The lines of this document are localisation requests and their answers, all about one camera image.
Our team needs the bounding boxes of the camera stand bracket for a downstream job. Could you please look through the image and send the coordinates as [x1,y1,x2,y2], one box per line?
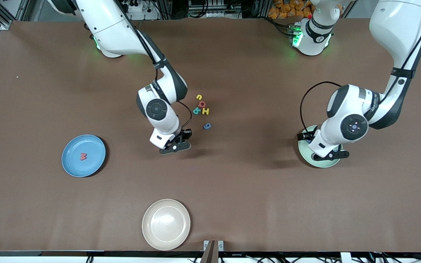
[200,240,224,263]

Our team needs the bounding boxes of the blue plate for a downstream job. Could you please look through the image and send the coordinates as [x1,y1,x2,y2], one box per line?
[61,134,106,178]

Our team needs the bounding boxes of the orange bagged items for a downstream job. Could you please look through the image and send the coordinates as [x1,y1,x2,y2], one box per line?
[268,0,315,20]

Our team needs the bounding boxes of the black electronics box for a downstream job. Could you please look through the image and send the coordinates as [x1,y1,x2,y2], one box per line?
[188,0,241,19]

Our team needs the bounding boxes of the aluminium table edge rail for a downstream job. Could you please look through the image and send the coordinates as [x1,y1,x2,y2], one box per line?
[0,250,421,263]

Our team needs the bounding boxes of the white power strip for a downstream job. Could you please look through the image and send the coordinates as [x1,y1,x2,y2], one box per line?
[121,0,160,21]

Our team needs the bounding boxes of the green plate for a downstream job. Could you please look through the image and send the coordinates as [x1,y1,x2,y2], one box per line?
[298,125,343,168]

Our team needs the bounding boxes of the beige plate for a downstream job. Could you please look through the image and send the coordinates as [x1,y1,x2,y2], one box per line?
[142,199,191,251]

